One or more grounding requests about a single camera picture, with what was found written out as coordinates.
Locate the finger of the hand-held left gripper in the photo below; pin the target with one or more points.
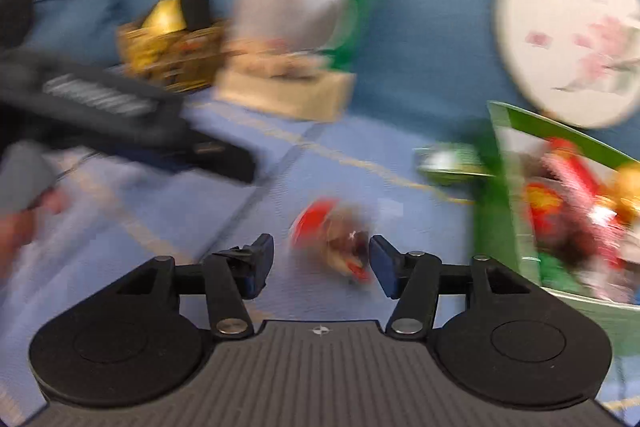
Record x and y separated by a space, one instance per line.
220 159

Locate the person's left hand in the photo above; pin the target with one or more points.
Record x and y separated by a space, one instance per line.
15 232

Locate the blue sofa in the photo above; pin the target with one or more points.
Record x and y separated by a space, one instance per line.
435 32

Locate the green cardboard box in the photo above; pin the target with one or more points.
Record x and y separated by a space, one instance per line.
487 217

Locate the red and silver snack packet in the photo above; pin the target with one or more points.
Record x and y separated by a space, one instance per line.
320 219

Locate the blue cushion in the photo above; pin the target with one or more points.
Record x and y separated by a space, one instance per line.
75 7

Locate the blue plaid blanket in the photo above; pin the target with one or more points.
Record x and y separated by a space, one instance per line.
150 227

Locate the round floral fan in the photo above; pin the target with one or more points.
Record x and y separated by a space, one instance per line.
565 32

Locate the green white snack packet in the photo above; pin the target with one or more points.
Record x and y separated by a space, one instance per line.
450 167

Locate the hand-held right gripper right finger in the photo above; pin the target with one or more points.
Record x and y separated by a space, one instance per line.
382 269

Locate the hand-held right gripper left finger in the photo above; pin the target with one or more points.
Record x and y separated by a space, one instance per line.
261 269

